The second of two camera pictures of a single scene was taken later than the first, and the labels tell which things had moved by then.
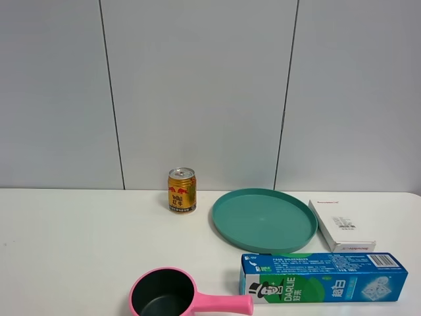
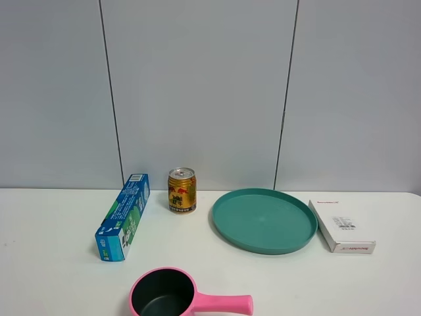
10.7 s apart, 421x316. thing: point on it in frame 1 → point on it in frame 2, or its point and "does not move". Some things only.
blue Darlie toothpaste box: x=303 y=278 → x=112 y=237
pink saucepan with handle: x=170 y=291 does not move
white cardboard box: x=346 y=224 does not move
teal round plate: x=265 y=220 does not move
